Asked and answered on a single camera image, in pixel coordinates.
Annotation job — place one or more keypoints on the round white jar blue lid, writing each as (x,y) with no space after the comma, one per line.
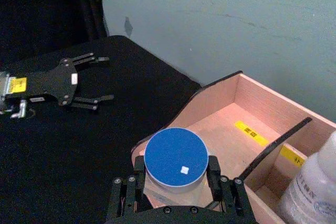
(174,153)

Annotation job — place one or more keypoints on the shallow brown cardboard tray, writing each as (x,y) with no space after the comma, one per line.
(225,132)

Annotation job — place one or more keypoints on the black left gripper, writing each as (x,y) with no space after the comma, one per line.
(52,83)

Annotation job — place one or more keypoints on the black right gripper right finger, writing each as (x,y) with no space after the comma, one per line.
(232,195)

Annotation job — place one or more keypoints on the black table cloth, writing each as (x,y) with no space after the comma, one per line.
(78,155)

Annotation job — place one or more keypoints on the black hanging drape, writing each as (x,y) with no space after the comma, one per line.
(44,6)

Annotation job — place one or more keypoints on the yellow label strip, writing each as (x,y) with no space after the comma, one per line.
(250,132)
(292,155)

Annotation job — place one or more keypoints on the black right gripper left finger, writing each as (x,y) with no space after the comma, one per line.
(123,197)

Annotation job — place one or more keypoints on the white plastic bottle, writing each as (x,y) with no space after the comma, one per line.
(312,182)

